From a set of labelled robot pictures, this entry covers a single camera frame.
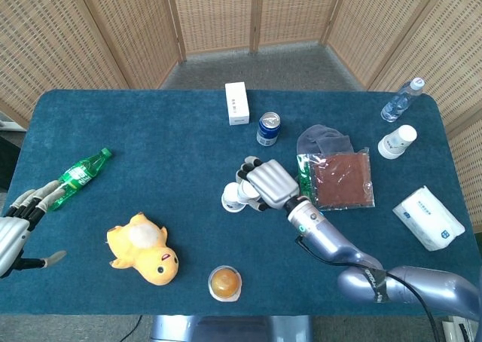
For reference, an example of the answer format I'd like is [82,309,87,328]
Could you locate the blue drink can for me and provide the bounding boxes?
[256,111,282,147]

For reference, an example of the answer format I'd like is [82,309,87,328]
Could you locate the white power strip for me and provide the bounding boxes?
[442,317,482,342]

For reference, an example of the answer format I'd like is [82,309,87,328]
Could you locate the yellow plush toy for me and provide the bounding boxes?
[106,212,180,286]

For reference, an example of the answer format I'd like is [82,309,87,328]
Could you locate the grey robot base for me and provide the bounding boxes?
[150,314,313,342]

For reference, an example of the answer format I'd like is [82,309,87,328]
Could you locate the clear water bottle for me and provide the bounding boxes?
[380,77,426,124]

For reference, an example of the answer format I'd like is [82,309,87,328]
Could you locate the green plastic soda bottle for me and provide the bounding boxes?
[47,147,113,212]

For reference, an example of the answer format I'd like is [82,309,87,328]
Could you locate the bamboo folding screen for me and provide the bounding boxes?
[0,0,482,234]

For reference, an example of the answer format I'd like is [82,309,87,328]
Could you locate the orange fruit jelly cup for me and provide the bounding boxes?
[207,265,243,302]

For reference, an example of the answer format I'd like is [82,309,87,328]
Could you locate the grey cloth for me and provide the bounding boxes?
[296,124,355,158]

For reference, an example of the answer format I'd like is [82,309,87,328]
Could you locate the white tissue pack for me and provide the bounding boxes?
[392,185,466,252]

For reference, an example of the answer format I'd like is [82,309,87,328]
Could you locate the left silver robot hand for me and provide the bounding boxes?
[0,179,68,279]

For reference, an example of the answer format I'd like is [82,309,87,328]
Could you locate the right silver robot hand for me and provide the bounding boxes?
[236,156,302,212]

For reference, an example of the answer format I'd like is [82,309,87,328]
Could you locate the blue felt table cover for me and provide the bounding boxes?
[0,89,471,316]

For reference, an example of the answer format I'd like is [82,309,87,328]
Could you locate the white cardboard box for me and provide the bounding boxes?
[224,81,250,126]

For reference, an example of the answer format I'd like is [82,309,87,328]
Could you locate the black floor cable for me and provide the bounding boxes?
[119,314,144,342]

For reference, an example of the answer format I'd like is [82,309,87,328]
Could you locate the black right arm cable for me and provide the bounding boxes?
[294,236,441,342]

